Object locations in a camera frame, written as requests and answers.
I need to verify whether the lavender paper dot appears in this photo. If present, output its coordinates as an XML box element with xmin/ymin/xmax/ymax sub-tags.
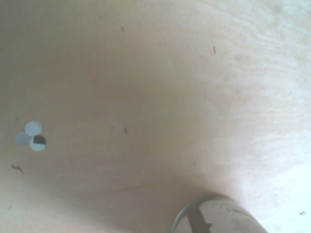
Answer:
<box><xmin>15</xmin><ymin>131</ymin><xmax>32</xmax><ymax>147</ymax></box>

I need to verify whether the white paper dot black mark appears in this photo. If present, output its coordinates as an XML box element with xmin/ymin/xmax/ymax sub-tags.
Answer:
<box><xmin>29</xmin><ymin>134</ymin><xmax>47</xmax><ymax>151</ymax></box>

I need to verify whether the white labelled can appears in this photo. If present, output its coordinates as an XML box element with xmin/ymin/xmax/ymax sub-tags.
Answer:
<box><xmin>171</xmin><ymin>194</ymin><xmax>268</xmax><ymax>233</ymax></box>

